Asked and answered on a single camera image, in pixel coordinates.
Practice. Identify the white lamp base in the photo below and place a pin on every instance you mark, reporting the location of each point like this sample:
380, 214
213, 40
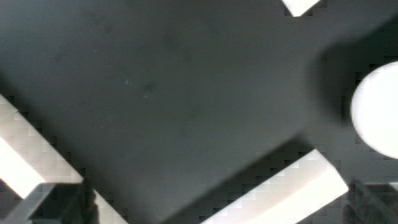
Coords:
298, 6

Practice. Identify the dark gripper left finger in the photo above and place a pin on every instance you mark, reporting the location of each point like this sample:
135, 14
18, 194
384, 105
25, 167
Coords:
58, 204

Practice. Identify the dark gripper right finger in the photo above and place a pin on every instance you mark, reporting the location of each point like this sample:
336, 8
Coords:
371, 207

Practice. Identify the white front wall bar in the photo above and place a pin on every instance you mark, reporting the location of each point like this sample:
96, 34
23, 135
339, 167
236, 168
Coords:
32, 165

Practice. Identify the white lamp bulb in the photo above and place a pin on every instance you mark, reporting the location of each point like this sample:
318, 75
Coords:
373, 110

